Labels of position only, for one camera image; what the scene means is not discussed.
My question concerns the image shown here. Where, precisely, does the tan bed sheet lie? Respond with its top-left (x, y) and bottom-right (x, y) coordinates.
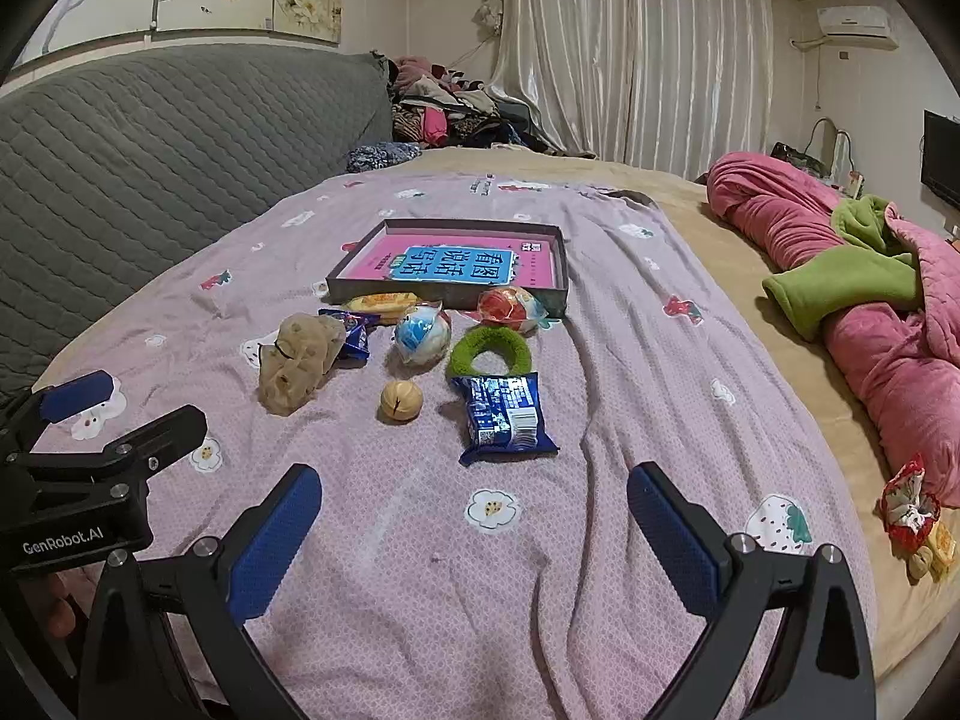
top-left (405, 146), bottom-right (953, 683)

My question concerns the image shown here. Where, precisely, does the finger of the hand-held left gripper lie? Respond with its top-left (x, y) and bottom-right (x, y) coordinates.
top-left (0, 370), bottom-right (122, 458)
top-left (22, 405), bottom-right (209, 500)

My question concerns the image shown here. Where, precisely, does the white air conditioner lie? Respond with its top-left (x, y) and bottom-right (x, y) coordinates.
top-left (816, 6), bottom-right (899, 52)

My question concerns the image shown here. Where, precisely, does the pile of clothes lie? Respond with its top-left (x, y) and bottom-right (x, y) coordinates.
top-left (386, 55), bottom-right (601, 160)

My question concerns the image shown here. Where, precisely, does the red candy wrapper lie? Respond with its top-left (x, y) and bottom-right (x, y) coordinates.
top-left (879, 454), bottom-right (942, 552)

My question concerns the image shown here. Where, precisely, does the blue patterned cloth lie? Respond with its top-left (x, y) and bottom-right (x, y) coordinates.
top-left (343, 142), bottom-right (425, 175)

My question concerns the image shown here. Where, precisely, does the grey quilted headboard cover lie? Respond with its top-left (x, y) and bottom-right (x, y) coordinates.
top-left (0, 45), bottom-right (395, 406)

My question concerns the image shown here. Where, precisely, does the pink quilt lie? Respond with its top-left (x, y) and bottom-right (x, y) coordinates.
top-left (705, 151), bottom-right (960, 511)

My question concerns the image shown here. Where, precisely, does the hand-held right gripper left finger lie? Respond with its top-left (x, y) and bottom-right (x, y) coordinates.
top-left (79, 463), bottom-right (323, 720)

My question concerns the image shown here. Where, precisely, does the arched table mirror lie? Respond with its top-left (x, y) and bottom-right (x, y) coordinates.
top-left (808, 118), bottom-right (860, 181)

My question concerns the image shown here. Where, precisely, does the green fleece blanket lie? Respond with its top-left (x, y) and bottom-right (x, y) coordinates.
top-left (763, 195), bottom-right (938, 342)

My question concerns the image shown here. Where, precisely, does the cream pleated curtain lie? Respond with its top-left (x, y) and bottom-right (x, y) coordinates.
top-left (487, 0), bottom-right (638, 158)
top-left (630, 0), bottom-right (773, 181)

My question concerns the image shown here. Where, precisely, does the green fuzzy hair ring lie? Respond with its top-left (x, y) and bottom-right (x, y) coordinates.
top-left (448, 324), bottom-right (531, 380)

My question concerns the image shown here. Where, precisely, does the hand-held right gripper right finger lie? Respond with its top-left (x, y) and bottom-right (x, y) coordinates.
top-left (626, 461), bottom-right (878, 720)

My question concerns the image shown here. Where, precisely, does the red blue toy egg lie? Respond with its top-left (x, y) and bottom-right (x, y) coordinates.
top-left (394, 301), bottom-right (455, 368)
top-left (476, 286), bottom-right (552, 336)

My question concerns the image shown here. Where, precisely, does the yellow snack packet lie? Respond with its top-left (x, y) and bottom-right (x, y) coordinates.
top-left (343, 292), bottom-right (421, 325)

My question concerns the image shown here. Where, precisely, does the person's left hand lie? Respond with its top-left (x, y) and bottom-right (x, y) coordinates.
top-left (37, 566), bottom-right (102, 642)

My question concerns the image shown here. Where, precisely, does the shallow grey cardboard box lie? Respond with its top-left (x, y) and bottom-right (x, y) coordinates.
top-left (326, 219), bottom-right (571, 320)

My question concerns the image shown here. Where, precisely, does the black bag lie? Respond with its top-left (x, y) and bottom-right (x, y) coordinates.
top-left (771, 142), bottom-right (822, 170)

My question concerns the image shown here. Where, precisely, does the small dark blue snack packet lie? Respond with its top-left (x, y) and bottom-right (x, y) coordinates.
top-left (319, 307), bottom-right (372, 368)

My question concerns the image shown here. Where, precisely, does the brown plush toy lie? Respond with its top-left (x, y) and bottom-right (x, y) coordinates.
top-left (259, 313), bottom-right (347, 417)

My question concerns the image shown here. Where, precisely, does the lilac strawberry print blanket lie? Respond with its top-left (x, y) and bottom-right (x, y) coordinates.
top-left (30, 171), bottom-right (878, 720)

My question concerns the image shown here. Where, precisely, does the walnut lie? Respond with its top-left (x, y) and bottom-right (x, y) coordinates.
top-left (379, 380), bottom-right (425, 422)

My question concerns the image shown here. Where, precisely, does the black television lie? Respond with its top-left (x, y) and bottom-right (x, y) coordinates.
top-left (921, 110), bottom-right (960, 209)

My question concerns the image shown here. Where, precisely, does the blue biscuit packet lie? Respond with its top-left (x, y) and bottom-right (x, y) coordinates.
top-left (448, 373), bottom-right (560, 466)

